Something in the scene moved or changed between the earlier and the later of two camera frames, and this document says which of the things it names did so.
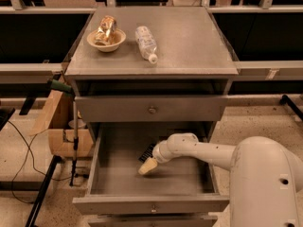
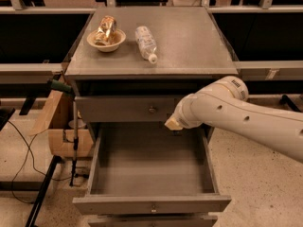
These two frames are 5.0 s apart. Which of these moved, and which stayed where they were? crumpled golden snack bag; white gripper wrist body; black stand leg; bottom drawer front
Moved: white gripper wrist body
Stayed: bottom drawer front; black stand leg; crumpled golden snack bag
